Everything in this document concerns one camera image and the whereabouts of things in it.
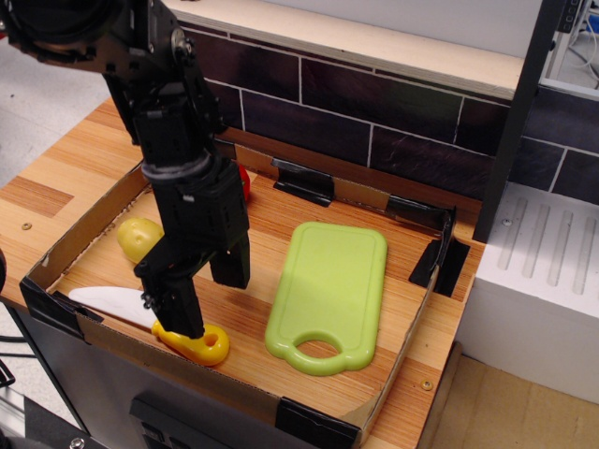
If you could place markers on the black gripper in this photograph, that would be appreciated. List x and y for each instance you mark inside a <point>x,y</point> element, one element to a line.
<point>205,220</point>

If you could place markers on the white toy knife yellow handle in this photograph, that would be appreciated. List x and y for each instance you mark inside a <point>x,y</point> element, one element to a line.
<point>125,303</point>

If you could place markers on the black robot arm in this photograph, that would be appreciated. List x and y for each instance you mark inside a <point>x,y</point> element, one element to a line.
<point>151,69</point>

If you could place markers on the green plastic cutting board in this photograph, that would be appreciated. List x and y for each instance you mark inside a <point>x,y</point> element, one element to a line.
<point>325,315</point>

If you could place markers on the white ribbed drain board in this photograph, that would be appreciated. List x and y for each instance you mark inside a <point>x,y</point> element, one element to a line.
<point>533,307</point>

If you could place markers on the yellow toy potato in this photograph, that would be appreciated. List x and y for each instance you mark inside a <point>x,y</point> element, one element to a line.
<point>137,236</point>

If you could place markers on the red toy tomato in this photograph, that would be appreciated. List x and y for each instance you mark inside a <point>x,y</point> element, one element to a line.
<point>245,181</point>

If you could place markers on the black box under table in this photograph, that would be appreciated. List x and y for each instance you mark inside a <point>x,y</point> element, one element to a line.
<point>203,424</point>

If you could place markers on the wooden shelf with dark posts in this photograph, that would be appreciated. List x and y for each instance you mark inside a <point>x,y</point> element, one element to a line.
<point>414,57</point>

